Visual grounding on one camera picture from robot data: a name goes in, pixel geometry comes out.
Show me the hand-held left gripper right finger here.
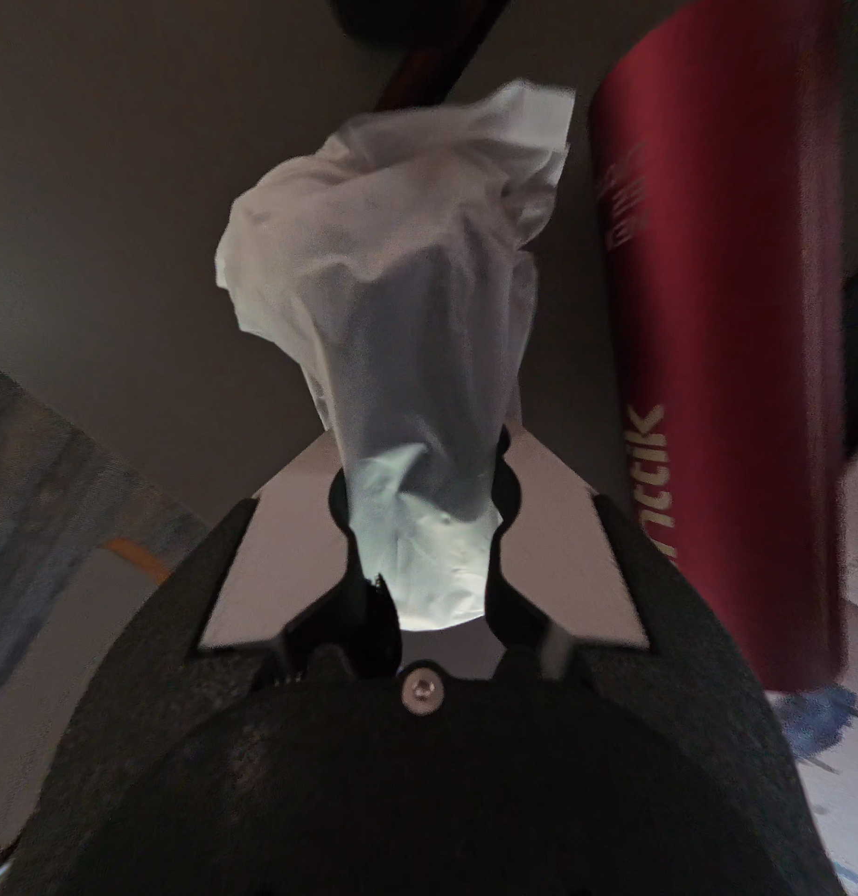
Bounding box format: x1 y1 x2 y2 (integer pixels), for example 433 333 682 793
486 426 652 651

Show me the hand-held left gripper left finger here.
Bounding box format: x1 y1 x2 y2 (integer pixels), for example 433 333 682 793
196 430 356 652

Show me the white tissue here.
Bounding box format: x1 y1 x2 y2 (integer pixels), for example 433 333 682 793
215 79 577 631

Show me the dark grey desk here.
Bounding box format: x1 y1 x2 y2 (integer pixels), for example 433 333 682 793
0 0 858 862

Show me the red electric screwdriver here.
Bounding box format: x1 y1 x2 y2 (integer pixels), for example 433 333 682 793
588 0 850 694

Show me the dark red rod black knob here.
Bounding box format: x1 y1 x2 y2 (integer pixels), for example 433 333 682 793
331 0 514 114

